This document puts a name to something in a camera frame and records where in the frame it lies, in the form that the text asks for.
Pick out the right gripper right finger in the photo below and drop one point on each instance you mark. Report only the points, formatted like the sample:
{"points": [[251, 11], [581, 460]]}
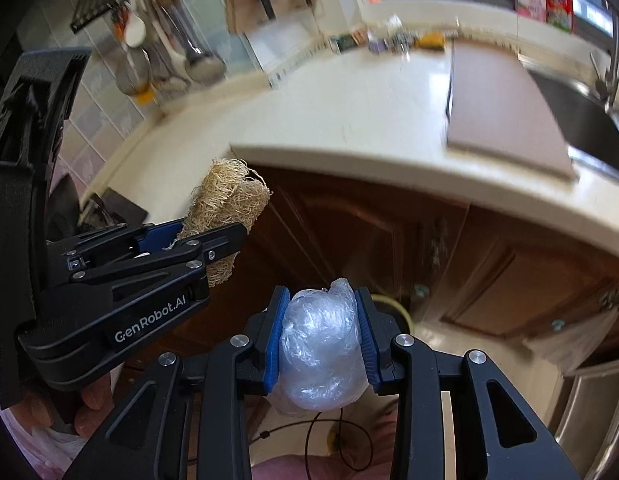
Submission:
{"points": [[497, 434]]}

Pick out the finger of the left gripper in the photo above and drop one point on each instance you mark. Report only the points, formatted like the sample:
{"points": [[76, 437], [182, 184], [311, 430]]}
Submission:
{"points": [[153, 238], [219, 243]]}

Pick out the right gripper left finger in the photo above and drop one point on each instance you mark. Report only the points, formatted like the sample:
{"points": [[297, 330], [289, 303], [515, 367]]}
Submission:
{"points": [[147, 434]]}

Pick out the loofah sponge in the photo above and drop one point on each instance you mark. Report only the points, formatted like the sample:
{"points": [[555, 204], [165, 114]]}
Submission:
{"points": [[231, 192]]}

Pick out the clear plastic bag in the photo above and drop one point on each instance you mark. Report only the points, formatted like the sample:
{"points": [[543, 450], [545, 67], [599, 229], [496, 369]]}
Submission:
{"points": [[321, 367]]}

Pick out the yellow snack wrapper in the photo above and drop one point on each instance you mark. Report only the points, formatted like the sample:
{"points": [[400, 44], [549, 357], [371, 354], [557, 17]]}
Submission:
{"points": [[433, 41]]}

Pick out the round black trash bin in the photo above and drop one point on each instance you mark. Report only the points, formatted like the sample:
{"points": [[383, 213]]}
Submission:
{"points": [[390, 306]]}

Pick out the steel kitchen faucet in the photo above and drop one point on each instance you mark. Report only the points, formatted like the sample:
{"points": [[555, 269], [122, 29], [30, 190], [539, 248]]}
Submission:
{"points": [[607, 82]]}

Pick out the person left hand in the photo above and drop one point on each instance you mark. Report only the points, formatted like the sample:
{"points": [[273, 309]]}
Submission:
{"points": [[34, 412]]}

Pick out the blue cabinet knob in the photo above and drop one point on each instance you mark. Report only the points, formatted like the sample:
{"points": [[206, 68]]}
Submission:
{"points": [[421, 290]]}

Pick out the pink trousers leg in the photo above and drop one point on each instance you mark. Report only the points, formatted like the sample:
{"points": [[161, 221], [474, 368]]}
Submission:
{"points": [[383, 432]]}

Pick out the wooden cabinet doors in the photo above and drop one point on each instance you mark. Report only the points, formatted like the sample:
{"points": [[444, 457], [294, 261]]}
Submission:
{"points": [[488, 273]]}

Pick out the mesh strainer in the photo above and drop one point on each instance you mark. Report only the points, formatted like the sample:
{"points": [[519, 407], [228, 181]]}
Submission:
{"points": [[133, 75]]}

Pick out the steel ladle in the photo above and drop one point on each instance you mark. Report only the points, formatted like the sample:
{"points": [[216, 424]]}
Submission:
{"points": [[201, 65]]}

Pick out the white plastic spoon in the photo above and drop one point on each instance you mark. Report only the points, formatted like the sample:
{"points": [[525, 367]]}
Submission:
{"points": [[135, 29]]}

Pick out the green small box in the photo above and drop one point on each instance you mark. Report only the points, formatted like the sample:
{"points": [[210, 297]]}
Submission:
{"points": [[349, 41]]}

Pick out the brown cardboard sheet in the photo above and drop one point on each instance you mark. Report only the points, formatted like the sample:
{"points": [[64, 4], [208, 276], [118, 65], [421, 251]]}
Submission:
{"points": [[495, 108]]}

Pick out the stainless steel sink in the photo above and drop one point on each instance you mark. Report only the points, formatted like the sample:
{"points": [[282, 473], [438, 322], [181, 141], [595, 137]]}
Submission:
{"points": [[591, 131]]}

